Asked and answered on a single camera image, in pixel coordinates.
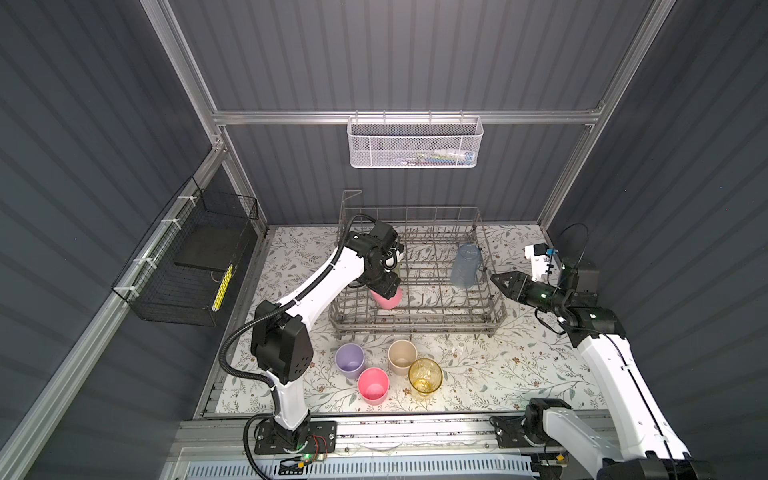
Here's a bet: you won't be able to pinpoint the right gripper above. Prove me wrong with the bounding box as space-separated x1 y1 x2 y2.
491 271 566 316

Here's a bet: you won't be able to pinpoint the pink cup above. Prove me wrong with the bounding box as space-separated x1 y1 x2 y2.
358 367 390 405
370 287 403 310

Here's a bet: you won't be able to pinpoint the blue-grey transparent cup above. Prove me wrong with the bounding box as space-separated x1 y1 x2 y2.
450 243 482 289

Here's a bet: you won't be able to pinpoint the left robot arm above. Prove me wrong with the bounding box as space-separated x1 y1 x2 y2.
251 214 404 432

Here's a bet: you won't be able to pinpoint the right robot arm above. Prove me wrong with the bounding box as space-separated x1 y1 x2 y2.
491 271 716 479

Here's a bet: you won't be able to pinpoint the beige cup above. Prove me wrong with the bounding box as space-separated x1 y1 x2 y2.
387 339 418 376

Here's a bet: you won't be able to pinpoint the purple cup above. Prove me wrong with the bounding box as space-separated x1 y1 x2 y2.
335 343 366 380

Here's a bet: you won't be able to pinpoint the pink cup front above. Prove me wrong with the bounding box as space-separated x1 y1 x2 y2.
358 367 390 405

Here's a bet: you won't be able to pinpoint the yellow transparent cup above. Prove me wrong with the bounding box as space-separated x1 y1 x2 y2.
407 358 443 396

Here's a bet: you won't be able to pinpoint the items in white basket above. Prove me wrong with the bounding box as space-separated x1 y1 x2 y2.
397 148 476 168

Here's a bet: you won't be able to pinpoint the yellow brush in basket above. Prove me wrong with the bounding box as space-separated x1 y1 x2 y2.
211 264 235 312

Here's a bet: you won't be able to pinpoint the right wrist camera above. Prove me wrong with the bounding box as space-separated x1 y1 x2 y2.
524 243 562 286

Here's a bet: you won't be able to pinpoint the grey wire dish rack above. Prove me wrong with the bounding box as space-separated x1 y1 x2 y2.
329 190 506 336

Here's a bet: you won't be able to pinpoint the white mesh wall basket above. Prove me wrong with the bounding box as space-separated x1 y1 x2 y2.
346 115 484 169

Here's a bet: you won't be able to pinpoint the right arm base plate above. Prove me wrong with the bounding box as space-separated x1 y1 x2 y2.
489 415 565 451

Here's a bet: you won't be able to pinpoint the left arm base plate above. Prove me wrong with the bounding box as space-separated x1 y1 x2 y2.
253 419 338 455

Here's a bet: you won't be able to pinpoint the black corrugated cable hose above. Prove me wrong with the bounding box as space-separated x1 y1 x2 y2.
218 213 376 480

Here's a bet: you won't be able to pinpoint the black wire wall basket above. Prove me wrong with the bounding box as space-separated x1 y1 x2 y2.
112 180 264 327

